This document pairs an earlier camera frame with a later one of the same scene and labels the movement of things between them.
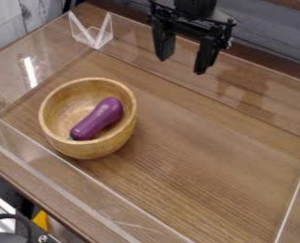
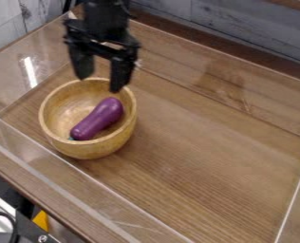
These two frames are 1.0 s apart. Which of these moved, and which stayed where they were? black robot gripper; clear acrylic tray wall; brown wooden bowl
Moved: black robot gripper
Stayed: brown wooden bowl; clear acrylic tray wall
